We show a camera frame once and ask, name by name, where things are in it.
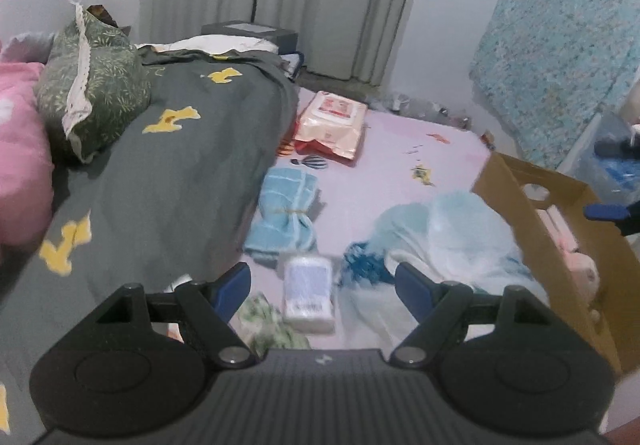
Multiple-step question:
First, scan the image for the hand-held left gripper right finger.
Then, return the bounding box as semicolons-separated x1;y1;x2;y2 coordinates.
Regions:
389;262;550;370

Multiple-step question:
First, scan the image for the pink printed bed sheet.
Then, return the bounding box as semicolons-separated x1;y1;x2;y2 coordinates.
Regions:
240;85;501;356

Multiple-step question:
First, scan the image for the teal patterned blanket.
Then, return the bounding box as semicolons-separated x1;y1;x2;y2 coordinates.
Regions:
469;0;640;170

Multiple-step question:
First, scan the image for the white cloth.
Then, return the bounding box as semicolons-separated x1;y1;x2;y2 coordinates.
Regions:
136;35;281;60

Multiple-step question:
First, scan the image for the clear plastic storage bin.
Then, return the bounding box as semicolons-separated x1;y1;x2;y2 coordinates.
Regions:
555;112;640;206

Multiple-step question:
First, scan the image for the blue towel bundle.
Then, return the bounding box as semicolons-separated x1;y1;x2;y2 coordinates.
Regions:
243;167;321;271

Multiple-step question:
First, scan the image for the pink plush toy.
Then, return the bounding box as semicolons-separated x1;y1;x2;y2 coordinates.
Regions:
537;205;603;323

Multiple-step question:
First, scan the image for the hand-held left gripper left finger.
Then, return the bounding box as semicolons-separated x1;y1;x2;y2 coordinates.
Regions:
95;261;255;370

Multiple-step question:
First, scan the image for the cluster of small bottles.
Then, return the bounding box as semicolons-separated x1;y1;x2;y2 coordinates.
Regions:
370;92;496;148

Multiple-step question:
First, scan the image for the green floral cloth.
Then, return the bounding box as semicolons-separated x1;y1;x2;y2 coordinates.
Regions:
235;294;311;352

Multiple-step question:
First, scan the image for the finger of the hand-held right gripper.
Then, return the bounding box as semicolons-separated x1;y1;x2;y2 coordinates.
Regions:
584;202;640;238
595;137;640;159

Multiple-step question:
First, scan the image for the green floral pillow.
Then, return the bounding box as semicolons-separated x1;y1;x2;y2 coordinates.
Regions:
35;0;153;163

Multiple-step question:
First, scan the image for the small white tissue pack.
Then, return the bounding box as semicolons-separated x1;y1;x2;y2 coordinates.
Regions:
282;255;336;335

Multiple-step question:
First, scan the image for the pink wet wipes pack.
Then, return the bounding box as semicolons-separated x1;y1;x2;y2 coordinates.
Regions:
292;91;369;168

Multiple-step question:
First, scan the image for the cardboard box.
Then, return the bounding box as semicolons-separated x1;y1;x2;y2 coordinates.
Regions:
472;152;640;376

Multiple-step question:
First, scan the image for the grey quilt with yellow print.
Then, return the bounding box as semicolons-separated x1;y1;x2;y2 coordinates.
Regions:
0;47;301;445

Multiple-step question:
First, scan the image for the dark grey flat box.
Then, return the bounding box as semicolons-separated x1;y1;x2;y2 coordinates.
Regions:
201;20;299;53

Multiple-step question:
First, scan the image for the white plastic bag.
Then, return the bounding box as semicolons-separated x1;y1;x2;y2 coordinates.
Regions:
337;191;551;351

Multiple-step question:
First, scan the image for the dark brown bag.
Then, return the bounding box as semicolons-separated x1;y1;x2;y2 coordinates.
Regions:
87;5;132;33

